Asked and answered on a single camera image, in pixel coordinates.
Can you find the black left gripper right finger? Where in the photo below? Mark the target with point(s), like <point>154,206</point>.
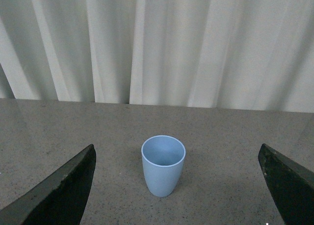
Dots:
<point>290,184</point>

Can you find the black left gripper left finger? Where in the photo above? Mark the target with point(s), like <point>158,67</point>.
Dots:
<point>60,199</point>

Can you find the light blue plastic cup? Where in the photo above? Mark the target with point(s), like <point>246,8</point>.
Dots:
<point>162,160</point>

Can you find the white curtain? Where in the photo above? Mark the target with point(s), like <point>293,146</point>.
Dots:
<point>239,54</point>

